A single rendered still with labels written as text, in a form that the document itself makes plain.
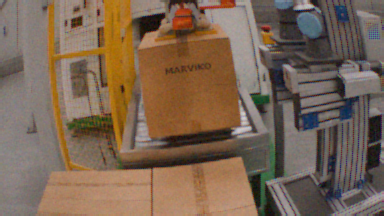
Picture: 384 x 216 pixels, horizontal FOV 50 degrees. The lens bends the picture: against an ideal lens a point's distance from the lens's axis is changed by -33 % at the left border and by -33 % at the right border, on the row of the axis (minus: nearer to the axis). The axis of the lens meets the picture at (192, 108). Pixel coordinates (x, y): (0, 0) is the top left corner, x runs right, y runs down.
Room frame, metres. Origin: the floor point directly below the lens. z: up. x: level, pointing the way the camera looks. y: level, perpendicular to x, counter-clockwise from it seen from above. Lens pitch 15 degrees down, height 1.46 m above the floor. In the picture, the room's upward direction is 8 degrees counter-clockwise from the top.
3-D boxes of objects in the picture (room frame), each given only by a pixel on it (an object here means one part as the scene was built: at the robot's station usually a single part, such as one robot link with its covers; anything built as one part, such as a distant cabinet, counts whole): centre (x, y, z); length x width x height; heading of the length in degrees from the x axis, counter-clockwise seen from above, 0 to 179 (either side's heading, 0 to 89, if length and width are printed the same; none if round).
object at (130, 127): (3.71, 0.35, 0.50); 2.31 x 0.05 x 0.19; 0
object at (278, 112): (3.12, -0.48, 0.50); 0.07 x 0.07 x 1.00; 0
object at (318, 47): (2.14, -0.58, 1.09); 0.15 x 0.15 x 0.10
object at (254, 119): (3.71, -0.31, 0.50); 2.31 x 0.05 x 0.19; 0
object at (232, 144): (2.54, 0.01, 0.58); 0.70 x 0.03 x 0.06; 90
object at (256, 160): (2.54, 0.01, 0.48); 0.70 x 0.03 x 0.15; 90
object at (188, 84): (2.78, 0.00, 0.87); 0.60 x 0.40 x 0.40; 0
